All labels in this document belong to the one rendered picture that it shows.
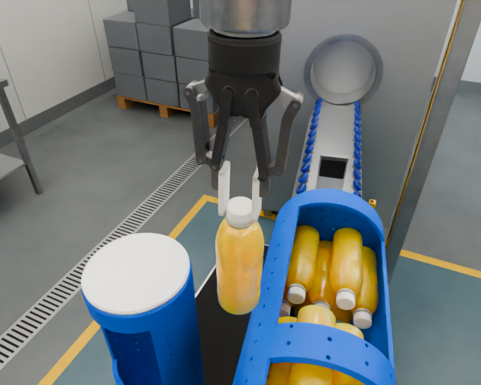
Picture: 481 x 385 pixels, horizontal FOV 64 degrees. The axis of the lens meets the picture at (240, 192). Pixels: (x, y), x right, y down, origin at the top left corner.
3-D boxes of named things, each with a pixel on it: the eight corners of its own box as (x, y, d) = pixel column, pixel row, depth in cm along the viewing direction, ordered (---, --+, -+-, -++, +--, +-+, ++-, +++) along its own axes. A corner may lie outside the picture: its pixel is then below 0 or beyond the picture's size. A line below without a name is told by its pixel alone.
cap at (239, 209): (229, 230, 51) (229, 220, 50) (223, 210, 54) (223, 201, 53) (257, 224, 52) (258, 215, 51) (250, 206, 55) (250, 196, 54)
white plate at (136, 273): (107, 228, 113) (108, 231, 114) (60, 306, 91) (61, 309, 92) (199, 236, 110) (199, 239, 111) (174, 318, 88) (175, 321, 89)
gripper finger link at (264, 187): (262, 156, 47) (286, 160, 47) (260, 190, 50) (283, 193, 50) (259, 163, 46) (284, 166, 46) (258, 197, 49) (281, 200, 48)
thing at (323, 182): (342, 189, 147) (348, 155, 138) (341, 195, 144) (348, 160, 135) (315, 186, 149) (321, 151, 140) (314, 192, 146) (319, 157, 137)
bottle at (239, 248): (222, 318, 62) (220, 239, 50) (214, 283, 67) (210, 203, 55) (264, 308, 63) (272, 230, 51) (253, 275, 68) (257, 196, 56)
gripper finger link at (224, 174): (224, 173, 47) (217, 172, 47) (223, 216, 51) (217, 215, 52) (230, 160, 50) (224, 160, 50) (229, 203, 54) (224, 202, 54)
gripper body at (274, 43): (292, 22, 41) (284, 105, 46) (214, 16, 42) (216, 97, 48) (280, 40, 35) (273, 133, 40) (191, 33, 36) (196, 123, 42)
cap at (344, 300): (332, 294, 84) (332, 301, 83) (345, 286, 82) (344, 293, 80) (346, 304, 85) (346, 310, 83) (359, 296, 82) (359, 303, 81)
